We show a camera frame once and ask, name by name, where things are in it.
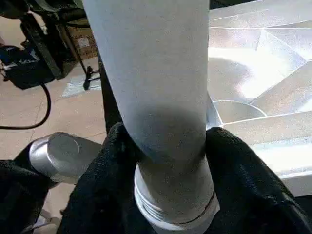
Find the black metal table frame leg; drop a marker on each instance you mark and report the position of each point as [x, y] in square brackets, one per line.
[39, 36]

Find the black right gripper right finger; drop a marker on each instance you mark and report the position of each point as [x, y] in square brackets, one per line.
[253, 190]

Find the white plastic table top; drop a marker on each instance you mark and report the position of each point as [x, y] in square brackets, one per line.
[268, 73]

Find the black work mat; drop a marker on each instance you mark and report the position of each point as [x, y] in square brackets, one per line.
[109, 97]

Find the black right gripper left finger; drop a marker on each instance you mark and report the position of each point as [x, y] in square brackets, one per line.
[97, 190]

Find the black equipment box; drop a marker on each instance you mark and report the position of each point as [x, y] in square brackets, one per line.
[22, 65]

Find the grey rounded robot body shell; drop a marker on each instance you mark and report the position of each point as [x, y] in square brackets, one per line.
[61, 156]

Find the white plastic table leg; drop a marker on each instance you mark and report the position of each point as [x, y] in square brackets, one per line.
[156, 85]

